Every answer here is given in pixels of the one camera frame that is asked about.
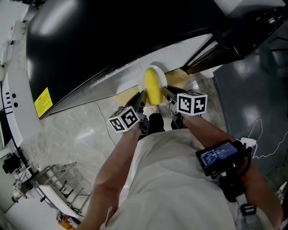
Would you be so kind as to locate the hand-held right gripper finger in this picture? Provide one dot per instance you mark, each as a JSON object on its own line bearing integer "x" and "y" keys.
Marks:
{"x": 167, "y": 93}
{"x": 177, "y": 89}

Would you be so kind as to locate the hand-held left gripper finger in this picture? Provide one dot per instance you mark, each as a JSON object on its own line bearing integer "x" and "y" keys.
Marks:
{"x": 133, "y": 100}
{"x": 143, "y": 100}

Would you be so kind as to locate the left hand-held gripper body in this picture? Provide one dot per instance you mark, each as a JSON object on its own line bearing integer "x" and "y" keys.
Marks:
{"x": 126, "y": 119}

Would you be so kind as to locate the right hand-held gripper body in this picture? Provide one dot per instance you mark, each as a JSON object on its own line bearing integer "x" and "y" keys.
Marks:
{"x": 191, "y": 103}

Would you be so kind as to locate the yellow corn cob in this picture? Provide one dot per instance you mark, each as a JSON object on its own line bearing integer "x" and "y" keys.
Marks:
{"x": 153, "y": 87}

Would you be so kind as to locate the black fridge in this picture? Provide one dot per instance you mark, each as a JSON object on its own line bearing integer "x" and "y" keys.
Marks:
{"x": 101, "y": 40}

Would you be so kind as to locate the person's right forearm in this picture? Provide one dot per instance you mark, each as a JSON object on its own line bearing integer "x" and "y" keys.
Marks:
{"x": 258, "y": 193}

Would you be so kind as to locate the person's left forearm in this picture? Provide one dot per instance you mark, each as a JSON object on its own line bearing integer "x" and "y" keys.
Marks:
{"x": 112, "y": 175}

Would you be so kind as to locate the white round plate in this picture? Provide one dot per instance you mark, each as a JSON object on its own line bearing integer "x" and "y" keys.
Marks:
{"x": 162, "y": 76}

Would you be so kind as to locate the person's black trousers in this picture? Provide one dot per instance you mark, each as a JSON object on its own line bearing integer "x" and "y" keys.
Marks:
{"x": 156, "y": 123}

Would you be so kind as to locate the white power strip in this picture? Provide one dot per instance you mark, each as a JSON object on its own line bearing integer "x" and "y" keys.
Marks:
{"x": 248, "y": 142}

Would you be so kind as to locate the person's white shirt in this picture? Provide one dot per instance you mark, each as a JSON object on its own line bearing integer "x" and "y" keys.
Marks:
{"x": 175, "y": 179}

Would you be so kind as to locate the yellow label sticker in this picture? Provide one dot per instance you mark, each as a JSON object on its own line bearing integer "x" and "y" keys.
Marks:
{"x": 43, "y": 103}

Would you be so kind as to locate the white curved machine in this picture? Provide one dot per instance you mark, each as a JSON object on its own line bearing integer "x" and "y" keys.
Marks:
{"x": 16, "y": 116}

